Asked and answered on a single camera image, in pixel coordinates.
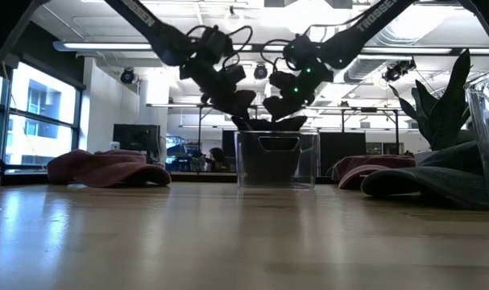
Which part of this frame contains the person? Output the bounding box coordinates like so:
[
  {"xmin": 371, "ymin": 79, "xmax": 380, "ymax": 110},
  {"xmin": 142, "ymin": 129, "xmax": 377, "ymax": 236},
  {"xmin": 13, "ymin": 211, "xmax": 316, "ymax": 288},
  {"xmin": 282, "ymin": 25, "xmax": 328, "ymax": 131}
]
[{"xmin": 206, "ymin": 147, "xmax": 229, "ymax": 173}]

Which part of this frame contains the ceiling light strip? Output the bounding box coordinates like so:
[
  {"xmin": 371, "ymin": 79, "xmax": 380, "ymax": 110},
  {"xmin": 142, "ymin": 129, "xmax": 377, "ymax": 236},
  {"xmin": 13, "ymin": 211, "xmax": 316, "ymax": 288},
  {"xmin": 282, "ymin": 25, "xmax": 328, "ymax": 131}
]
[{"xmin": 52, "ymin": 39, "xmax": 489, "ymax": 56}]

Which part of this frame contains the black ceiling spotlight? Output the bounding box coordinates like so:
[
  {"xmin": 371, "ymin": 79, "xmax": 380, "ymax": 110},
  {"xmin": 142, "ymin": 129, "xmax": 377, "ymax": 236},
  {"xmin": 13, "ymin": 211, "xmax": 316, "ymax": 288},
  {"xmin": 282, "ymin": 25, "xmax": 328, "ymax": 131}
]
[{"xmin": 382, "ymin": 59, "xmax": 417, "ymax": 83}]

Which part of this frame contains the large glass window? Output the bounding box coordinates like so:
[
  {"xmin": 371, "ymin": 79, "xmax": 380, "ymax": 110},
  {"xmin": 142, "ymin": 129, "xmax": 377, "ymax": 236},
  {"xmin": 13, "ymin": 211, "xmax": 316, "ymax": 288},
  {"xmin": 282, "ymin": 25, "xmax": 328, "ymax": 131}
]
[{"xmin": 0, "ymin": 60, "xmax": 84, "ymax": 172}]

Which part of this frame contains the black computer monitor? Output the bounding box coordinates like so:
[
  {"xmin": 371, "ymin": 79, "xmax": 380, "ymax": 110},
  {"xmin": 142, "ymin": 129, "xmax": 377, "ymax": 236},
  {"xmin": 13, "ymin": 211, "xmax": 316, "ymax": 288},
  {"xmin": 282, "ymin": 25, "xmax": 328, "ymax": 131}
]
[{"xmin": 112, "ymin": 123, "xmax": 161, "ymax": 153}]

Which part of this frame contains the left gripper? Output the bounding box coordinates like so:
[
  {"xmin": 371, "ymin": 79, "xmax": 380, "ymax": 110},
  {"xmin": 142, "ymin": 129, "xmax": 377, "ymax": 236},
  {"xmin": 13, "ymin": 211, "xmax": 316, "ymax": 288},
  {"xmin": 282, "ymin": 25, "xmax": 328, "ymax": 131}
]
[{"xmin": 178, "ymin": 58, "xmax": 258, "ymax": 121}]

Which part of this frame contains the dark grey baseball cap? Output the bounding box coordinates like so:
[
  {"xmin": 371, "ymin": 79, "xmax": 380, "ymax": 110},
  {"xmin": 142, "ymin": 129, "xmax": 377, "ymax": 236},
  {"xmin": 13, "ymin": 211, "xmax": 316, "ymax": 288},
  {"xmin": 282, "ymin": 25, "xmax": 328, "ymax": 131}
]
[
  {"xmin": 231, "ymin": 115, "xmax": 309, "ymax": 187},
  {"xmin": 359, "ymin": 139, "xmax": 489, "ymax": 210}
]

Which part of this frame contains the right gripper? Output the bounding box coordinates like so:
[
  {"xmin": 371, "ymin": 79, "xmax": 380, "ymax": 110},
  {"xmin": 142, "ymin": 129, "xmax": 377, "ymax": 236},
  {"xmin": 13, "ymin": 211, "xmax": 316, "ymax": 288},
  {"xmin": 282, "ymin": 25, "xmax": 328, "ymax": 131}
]
[{"xmin": 263, "ymin": 66, "xmax": 334, "ymax": 122}]

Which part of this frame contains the snake plant in white pot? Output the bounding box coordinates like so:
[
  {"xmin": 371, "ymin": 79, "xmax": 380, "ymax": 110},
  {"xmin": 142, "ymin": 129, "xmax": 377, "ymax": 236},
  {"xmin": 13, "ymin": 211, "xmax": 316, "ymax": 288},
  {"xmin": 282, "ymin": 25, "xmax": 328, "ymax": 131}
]
[{"xmin": 388, "ymin": 48, "xmax": 477, "ymax": 167}]

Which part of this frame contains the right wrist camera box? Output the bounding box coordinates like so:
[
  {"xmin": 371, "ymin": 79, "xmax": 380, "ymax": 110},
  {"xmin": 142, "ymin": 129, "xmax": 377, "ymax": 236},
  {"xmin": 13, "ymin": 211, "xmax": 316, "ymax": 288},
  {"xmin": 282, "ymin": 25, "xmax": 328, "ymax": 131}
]
[{"xmin": 283, "ymin": 34, "xmax": 314, "ymax": 70}]

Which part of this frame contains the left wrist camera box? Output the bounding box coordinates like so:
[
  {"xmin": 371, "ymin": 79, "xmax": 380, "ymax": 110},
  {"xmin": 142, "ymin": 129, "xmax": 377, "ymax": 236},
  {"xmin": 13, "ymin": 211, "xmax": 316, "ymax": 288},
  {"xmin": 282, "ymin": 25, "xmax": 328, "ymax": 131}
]
[{"xmin": 199, "ymin": 24, "xmax": 234, "ymax": 61}]

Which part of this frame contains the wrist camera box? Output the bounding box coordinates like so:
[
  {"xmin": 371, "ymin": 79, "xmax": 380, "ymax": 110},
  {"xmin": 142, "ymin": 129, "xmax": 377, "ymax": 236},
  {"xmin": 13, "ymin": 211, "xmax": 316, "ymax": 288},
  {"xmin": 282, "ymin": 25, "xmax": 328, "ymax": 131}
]
[
  {"xmin": 283, "ymin": 34, "xmax": 314, "ymax": 70},
  {"xmin": 199, "ymin": 24, "xmax": 234, "ymax": 61}
]

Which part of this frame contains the maroon baseball cap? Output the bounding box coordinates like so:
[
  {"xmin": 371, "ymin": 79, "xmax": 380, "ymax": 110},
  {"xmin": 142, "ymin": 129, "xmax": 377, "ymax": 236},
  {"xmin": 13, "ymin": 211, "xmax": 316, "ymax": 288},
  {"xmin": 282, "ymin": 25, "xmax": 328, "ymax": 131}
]
[
  {"xmin": 331, "ymin": 155, "xmax": 416, "ymax": 190},
  {"xmin": 46, "ymin": 148, "xmax": 172, "ymax": 189}
]

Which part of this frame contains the black display panel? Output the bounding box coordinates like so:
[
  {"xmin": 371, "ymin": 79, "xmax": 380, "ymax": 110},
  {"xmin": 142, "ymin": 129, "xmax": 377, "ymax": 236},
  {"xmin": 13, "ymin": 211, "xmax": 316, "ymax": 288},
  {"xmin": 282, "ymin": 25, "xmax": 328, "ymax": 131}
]
[{"xmin": 319, "ymin": 131, "xmax": 367, "ymax": 177}]

